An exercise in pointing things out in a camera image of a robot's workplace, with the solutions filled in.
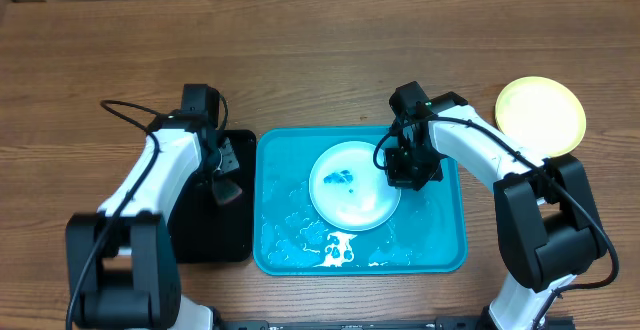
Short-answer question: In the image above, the teal plastic tray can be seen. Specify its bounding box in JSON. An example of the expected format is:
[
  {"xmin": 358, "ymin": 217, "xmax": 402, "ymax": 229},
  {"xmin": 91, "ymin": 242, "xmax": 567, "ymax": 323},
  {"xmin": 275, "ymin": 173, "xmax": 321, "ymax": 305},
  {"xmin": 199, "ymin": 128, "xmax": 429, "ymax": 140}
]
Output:
[{"xmin": 253, "ymin": 126, "xmax": 468, "ymax": 276}]

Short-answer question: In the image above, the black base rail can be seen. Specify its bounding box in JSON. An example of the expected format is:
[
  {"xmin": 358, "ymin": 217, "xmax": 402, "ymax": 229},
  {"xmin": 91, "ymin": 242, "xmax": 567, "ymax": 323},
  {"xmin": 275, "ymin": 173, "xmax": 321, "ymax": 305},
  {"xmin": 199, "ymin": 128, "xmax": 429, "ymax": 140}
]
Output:
[{"xmin": 217, "ymin": 316, "xmax": 480, "ymax": 330}]

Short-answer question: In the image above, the light blue plate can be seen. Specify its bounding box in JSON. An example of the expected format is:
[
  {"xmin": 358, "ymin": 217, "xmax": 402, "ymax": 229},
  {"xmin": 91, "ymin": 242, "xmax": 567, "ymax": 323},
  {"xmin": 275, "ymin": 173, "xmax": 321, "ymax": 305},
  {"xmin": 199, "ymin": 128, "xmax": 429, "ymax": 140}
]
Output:
[{"xmin": 309, "ymin": 141, "xmax": 401, "ymax": 232}]

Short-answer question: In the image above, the dark sponge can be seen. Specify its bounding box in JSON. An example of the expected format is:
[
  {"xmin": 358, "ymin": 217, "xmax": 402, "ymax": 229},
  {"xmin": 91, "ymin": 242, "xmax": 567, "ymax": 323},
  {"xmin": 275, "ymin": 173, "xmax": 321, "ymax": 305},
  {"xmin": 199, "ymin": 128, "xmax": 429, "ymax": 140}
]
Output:
[{"xmin": 212, "ymin": 178, "xmax": 243, "ymax": 206}]

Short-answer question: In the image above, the black plastic tray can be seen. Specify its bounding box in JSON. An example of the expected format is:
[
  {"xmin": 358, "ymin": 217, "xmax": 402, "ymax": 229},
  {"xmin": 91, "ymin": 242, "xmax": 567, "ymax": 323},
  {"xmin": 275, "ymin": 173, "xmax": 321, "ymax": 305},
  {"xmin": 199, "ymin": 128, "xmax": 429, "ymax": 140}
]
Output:
[{"xmin": 168, "ymin": 130, "xmax": 257, "ymax": 263}]

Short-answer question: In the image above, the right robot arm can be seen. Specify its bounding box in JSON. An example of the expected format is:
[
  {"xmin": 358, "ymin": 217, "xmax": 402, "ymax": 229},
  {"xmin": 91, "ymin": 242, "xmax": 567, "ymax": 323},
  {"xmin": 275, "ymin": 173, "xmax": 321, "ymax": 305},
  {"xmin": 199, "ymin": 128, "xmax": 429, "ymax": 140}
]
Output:
[{"xmin": 373, "ymin": 84, "xmax": 619, "ymax": 329}]

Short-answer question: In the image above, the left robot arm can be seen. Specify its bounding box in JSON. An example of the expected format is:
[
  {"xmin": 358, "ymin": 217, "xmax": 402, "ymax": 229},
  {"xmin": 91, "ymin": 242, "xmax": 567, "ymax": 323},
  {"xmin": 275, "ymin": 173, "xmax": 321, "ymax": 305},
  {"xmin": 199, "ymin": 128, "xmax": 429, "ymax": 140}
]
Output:
[{"xmin": 66, "ymin": 114, "xmax": 254, "ymax": 329}]

